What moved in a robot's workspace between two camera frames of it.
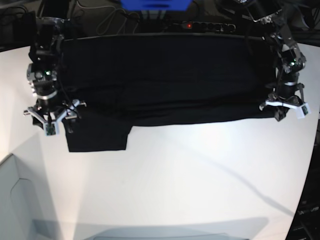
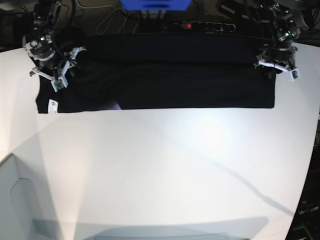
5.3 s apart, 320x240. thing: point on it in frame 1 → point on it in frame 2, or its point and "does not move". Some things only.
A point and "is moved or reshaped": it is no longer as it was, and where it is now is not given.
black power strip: x=204 y=26 does not move
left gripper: x=50 y=109 → x=57 y=66
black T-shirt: x=109 y=83 is moved or reshaped
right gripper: x=288 y=94 → x=274 y=56
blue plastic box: x=155 y=5 does not move
